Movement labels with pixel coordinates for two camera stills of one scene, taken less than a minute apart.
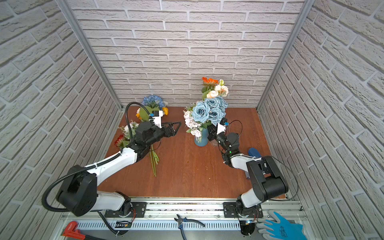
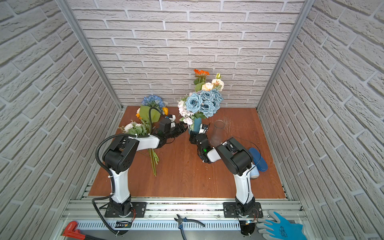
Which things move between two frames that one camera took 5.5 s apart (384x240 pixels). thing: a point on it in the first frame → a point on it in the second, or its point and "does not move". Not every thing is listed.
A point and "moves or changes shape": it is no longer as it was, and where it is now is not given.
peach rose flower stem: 220,90 → 216,83
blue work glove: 277,229 does not move
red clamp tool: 71,230 does not move
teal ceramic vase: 205,135 moves or changes shape
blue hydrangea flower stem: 154,101 does not move
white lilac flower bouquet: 194,127 moves or changes shape
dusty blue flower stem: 212,109 → 207,102
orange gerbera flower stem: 209,83 → 200,79
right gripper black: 213,135 → 194,137
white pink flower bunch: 126,130 does not move
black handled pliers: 180,220 does not move
